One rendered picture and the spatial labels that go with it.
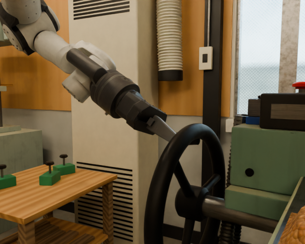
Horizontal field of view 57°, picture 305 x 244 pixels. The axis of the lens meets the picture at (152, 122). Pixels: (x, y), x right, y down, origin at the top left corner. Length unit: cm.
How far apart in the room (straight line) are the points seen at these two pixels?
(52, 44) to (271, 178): 59
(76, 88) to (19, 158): 175
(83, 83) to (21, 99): 216
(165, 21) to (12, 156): 145
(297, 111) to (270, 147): 6
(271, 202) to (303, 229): 20
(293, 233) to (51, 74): 238
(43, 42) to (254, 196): 61
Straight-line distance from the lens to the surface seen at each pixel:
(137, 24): 170
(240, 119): 48
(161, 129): 55
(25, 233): 129
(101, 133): 182
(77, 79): 65
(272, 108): 42
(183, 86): 184
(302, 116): 41
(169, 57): 169
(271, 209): 43
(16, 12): 79
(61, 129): 247
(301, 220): 23
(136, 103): 53
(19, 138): 234
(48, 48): 78
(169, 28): 173
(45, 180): 158
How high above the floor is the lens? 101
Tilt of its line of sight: 6 degrees down
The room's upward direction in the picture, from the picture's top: straight up
